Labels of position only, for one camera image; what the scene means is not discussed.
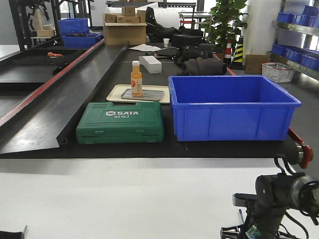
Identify brown cardboard box on floor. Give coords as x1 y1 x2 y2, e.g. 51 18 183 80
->
245 54 270 75

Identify green SATA tool case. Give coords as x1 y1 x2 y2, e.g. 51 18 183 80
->
76 102 164 144

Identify large cardboard box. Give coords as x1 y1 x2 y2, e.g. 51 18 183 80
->
104 23 147 46

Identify beige plastic tray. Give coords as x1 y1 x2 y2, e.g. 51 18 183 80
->
106 84 170 105

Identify small metal tray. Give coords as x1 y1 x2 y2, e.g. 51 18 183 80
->
121 89 164 101

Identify blue crate far upper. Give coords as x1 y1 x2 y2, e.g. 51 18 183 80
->
58 18 90 36

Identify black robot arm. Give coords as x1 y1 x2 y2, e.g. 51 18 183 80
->
220 154 319 239

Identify blue crate far lower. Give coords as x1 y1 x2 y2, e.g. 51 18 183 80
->
62 34 102 49

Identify red white traffic cone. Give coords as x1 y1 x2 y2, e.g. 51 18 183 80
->
223 39 232 66

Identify green potted plant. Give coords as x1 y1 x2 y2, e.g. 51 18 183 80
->
202 0 248 50

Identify red conveyor end bracket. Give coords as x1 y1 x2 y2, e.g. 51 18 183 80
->
288 128 314 169

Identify black yellow traffic cone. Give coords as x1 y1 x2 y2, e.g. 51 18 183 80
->
231 36 244 70

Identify large blue plastic bin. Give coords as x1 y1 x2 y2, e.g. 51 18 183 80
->
168 75 301 141

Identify blue crate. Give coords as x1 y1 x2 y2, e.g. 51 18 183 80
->
58 18 90 36
62 34 102 49

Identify black bag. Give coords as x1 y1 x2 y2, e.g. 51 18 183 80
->
174 46 212 66

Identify white wire basket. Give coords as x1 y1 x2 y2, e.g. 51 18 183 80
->
262 62 295 83

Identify orange juice bottle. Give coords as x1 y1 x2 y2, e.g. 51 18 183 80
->
131 61 143 97

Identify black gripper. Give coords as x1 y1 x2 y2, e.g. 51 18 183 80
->
220 193 287 239

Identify white paper cup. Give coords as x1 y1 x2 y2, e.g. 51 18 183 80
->
163 38 170 47

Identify dark cloth bundle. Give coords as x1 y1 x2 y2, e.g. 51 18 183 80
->
178 57 227 76

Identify orange handled tool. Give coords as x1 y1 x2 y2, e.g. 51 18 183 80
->
47 52 63 58

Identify white foam block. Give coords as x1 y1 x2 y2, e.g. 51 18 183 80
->
139 56 162 74

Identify metal storage shelf rack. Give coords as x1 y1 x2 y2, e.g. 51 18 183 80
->
266 0 319 80

